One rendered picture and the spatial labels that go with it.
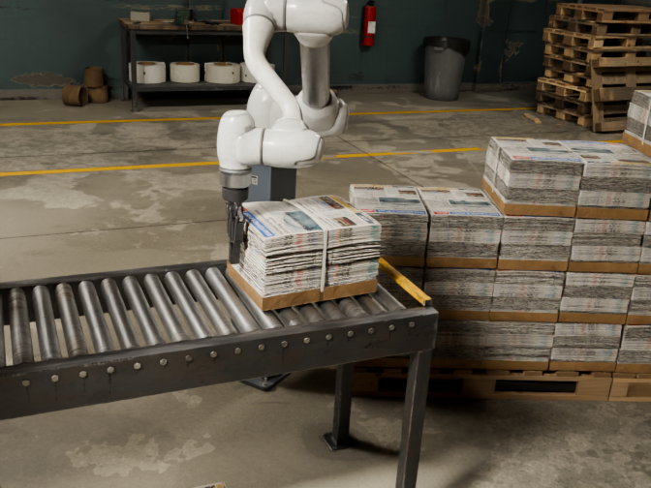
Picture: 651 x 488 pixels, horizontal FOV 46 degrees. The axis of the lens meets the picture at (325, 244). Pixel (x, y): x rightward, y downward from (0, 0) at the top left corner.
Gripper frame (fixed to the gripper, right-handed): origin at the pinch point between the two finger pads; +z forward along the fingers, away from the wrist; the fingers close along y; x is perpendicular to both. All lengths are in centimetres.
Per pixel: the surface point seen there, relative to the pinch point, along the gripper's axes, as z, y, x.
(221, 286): 13.2, 5.7, 2.3
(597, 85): 44, 468, -555
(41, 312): 13, 2, 54
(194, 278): 13.2, 13.4, 8.7
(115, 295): 12.9, 7.0, 33.3
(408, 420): 50, -28, -48
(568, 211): 7, 24, -143
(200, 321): 12.9, -15.8, 14.2
